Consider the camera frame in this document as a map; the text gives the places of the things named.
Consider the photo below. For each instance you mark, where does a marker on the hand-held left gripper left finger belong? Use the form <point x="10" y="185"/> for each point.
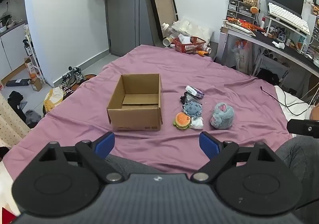
<point x="104" y="143"/>

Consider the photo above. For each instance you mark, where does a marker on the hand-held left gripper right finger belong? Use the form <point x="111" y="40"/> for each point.
<point x="208" y="143"/>

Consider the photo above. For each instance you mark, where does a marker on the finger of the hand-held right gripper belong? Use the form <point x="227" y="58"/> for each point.
<point x="302" y="128"/>

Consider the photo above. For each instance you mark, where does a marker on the white soft pouch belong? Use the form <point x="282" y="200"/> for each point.
<point x="197" y="123"/>

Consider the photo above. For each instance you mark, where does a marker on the grey fluffy plush toy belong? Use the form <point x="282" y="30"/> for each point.
<point x="223" y="117"/>

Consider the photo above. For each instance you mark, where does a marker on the burger plush toy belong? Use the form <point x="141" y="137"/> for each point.
<point x="182" y="120"/>

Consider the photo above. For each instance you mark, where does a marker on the blue octopus plush toy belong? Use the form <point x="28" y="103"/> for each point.
<point x="192" y="109"/>

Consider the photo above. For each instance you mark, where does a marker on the black packet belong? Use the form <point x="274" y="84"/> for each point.
<point x="184" y="97"/>

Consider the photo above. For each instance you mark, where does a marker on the purple white packet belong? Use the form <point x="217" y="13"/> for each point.
<point x="195" y="91"/>

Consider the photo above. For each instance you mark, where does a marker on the person's right leg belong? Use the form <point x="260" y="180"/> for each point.
<point x="299" y="156"/>

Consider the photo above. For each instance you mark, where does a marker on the white blanket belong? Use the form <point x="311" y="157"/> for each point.
<point x="290" y="97"/>

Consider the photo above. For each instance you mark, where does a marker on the black printed cloth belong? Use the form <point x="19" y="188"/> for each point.
<point x="67" y="90"/>

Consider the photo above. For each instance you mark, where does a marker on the brown floor mat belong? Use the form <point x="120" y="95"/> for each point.
<point x="89" y="76"/>

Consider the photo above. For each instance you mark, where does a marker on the yellow white bag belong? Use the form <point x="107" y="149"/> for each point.
<point x="53" y="97"/>

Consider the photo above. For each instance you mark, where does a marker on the pink bed sheet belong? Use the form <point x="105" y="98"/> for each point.
<point x="211" y="72"/>

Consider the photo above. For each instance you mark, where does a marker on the grey sneaker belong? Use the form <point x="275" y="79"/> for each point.
<point x="78" y="74"/>
<point x="66" y="79"/>

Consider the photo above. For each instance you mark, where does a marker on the grey fluffy cloth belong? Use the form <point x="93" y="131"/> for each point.
<point x="32" y="115"/>

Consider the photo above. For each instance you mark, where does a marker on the black topped white desk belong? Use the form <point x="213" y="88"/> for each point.
<point x="286" y="49"/>

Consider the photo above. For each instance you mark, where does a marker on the crumpled white tissue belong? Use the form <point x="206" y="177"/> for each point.
<point x="278" y="44"/>

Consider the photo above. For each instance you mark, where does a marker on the small open cardboard box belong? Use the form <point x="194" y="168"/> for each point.
<point x="35" y="85"/>

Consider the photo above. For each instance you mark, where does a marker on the orange bottle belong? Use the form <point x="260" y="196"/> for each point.
<point x="202" y="52"/>

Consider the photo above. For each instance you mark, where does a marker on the white paper bag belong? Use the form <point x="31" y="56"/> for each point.
<point x="241" y="57"/>

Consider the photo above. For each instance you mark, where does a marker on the dotted cream cloth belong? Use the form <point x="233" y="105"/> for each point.
<point x="10" y="122"/>

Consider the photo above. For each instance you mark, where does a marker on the black clothing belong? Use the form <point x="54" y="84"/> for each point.
<point x="16" y="99"/>

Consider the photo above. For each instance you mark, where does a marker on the red plastic basket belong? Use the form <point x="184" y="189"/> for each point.
<point x="189" y="45"/>

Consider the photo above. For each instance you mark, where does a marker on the tall printed cardboard box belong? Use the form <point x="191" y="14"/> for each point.
<point x="31" y="67"/>

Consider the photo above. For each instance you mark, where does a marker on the dark flat package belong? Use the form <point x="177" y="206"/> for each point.
<point x="17" y="82"/>

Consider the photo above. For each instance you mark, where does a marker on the white monitor riser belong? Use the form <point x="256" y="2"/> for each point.
<point x="270" y="21"/>

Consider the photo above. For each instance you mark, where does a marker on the white keyboard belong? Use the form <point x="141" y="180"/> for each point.
<point x="286" y="16"/>

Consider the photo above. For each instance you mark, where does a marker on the clear plastic bag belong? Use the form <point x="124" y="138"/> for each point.
<point x="189" y="27"/>

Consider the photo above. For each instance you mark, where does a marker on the white shelf rack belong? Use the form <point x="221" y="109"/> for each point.
<point x="31" y="47"/>

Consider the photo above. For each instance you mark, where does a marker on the clear bottle white cap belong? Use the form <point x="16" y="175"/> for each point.
<point x="166" y="27"/>

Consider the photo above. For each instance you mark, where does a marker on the grey door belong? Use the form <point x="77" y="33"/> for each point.
<point x="134" y="15"/>

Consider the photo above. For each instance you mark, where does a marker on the small drawer organizer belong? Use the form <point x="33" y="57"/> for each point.
<point x="238" y="10"/>

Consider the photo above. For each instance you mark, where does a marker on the white cabinet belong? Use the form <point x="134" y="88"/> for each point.
<point x="10" y="42"/>

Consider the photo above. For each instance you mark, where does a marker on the wicker basket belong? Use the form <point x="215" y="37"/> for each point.
<point x="250" y="0"/>

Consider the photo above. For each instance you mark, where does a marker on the black framed board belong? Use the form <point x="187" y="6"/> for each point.
<point x="163" y="7"/>

